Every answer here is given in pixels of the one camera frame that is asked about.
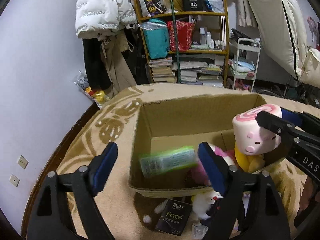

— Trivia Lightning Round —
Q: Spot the pink pig marshmallow plush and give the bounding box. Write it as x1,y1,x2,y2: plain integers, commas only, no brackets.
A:
232,104,282,155

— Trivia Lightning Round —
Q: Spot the yellow bear plush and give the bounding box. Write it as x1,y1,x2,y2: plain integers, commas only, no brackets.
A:
234,144,265,173

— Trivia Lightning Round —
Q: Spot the white black penguin plush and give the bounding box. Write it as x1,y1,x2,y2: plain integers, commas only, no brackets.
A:
191,190,223,227

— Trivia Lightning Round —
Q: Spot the pink bear plush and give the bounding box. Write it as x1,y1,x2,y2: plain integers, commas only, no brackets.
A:
191,142,238,191

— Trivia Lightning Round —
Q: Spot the green tissue pack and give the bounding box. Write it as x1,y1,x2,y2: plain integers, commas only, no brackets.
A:
139,146,198,178

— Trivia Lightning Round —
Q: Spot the black Face tissue pack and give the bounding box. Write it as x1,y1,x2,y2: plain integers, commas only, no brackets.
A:
155,199,192,236

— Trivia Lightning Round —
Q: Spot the person's right hand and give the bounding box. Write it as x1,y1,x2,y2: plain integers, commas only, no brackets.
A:
297,177,315,215

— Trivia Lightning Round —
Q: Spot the white rolling cart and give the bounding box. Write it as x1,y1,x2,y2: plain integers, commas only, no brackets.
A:
228,37,261,92

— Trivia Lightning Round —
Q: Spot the right pile of books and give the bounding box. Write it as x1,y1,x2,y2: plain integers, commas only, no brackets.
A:
171,54,225,88

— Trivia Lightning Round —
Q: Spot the open cardboard box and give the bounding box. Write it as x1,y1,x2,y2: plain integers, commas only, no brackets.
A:
129,93,280,198

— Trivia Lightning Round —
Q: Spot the cream upright mattress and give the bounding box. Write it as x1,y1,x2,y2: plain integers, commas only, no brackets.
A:
248,0,319,87

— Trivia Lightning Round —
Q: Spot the wooden bookshelf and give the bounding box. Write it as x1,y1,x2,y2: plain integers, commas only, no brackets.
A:
132,0,230,87

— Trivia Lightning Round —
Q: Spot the left stack of books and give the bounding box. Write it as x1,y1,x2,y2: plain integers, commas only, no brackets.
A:
149,57,176,83

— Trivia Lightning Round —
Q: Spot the red patterned bag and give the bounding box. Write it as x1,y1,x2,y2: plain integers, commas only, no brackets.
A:
167,20,195,51

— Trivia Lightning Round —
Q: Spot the plastic bag with toys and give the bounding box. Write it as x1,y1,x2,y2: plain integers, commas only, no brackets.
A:
74,71,110,108

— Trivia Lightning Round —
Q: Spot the black box marked 40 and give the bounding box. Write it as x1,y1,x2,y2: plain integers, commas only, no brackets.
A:
182,0,203,11

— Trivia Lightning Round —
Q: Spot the teal bag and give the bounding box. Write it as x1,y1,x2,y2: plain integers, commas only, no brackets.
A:
138,18,170,60

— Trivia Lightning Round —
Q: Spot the beige trench coat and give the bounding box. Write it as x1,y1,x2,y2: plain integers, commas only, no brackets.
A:
101,30,136,99

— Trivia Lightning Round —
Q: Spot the green pole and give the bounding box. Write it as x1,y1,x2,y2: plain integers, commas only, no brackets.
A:
169,0,181,83

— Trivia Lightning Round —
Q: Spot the white puffer jacket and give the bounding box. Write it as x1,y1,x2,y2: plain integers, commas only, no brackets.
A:
75,0,137,40

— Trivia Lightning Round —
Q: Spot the lower wall socket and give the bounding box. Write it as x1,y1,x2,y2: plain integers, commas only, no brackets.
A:
9,174,20,187

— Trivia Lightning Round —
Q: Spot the wall socket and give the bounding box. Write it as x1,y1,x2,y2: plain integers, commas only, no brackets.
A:
9,174,20,187
17,155,29,169

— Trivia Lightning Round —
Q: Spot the upper wall socket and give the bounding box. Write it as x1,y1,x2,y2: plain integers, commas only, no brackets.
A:
17,155,29,169

